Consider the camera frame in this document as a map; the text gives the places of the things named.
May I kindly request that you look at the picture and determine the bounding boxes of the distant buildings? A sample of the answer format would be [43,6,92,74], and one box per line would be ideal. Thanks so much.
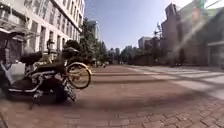
[108,35,163,66]

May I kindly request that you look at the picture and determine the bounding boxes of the row of trees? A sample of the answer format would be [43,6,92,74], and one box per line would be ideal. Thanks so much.
[63,17,110,66]

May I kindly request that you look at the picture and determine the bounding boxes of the red brick path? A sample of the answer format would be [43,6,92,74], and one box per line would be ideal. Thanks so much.
[0,64,224,128]

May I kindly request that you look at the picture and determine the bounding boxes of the parked bicycles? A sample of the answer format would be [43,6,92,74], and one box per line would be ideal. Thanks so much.
[0,38,93,105]

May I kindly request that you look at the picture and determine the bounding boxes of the pale multi-storey building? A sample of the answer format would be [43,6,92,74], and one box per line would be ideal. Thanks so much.
[0,0,86,64]

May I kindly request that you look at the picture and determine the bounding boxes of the pale paved road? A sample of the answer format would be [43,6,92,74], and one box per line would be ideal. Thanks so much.
[127,65,224,101]

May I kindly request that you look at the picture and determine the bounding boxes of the brown brick building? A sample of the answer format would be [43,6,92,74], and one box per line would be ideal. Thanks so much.
[161,0,224,67]

